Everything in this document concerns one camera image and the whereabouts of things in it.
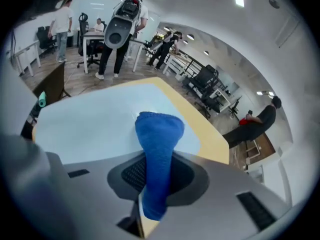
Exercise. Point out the black office chair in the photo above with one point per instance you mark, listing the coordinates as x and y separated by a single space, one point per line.
235 106
83 34
46 40
211 106
205 79

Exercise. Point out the grey top desk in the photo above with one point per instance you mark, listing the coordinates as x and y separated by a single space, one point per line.
93 35

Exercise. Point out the round smoke detector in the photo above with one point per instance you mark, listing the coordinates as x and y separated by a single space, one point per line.
274 3

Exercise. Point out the black metal railing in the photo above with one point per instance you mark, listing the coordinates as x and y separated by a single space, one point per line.
187 66

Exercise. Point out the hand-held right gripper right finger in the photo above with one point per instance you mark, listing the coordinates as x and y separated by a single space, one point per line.
220 196

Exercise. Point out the grey backpack shell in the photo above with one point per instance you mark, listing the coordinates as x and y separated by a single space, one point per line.
160 43
118 32

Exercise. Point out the black backpack rig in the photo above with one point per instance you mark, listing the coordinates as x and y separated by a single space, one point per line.
130 5

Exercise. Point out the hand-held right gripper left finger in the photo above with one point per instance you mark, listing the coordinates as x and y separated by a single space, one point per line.
100 196

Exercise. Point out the wooden top desk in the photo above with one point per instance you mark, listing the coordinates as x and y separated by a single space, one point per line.
180 56

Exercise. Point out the white leg table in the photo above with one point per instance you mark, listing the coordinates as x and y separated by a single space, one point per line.
222 96

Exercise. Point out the brown wooden wall panel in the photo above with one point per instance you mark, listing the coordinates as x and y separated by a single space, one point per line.
267 146

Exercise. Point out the light blue board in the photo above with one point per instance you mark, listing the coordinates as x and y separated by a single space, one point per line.
100 124

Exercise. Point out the brown wicker chair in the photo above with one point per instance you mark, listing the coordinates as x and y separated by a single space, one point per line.
53 81

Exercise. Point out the red cloth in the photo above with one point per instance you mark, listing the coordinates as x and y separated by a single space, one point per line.
245 122

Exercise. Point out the blue cloth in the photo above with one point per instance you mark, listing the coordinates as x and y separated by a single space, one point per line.
157 139

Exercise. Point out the white long table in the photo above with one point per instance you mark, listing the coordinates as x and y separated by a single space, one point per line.
27 47
252 150

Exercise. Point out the recessed ceiling light panel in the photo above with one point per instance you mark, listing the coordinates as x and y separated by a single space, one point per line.
265 93

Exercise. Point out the teal cylindrical bottle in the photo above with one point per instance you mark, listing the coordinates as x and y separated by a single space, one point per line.
42 99

